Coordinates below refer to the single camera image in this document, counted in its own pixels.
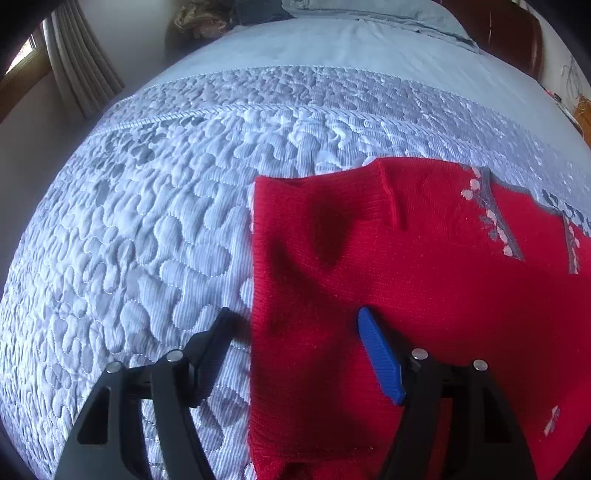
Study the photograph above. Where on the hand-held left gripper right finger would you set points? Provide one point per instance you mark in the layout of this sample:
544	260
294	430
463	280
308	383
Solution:
378	355

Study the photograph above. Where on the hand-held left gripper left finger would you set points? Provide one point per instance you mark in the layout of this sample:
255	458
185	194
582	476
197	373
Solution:
211	353

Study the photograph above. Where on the red knitted sweater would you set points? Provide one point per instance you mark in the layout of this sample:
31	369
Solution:
438	286

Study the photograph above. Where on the light blue quilted bedspread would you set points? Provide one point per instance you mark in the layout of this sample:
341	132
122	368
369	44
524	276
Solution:
161	207

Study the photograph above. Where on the beige curtain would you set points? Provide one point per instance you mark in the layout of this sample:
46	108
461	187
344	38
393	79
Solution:
83	60

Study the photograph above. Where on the patterned brown cloth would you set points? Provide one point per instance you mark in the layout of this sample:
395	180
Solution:
203	18

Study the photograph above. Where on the light blue pillow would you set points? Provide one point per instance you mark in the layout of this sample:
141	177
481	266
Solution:
369	11

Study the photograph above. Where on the dark blue cloth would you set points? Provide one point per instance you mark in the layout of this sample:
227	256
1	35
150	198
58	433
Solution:
261	10

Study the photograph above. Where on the wooden framed window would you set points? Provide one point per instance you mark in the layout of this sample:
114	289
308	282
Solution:
21	60

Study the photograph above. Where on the wooden headboard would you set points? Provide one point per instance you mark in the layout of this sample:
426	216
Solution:
512	32

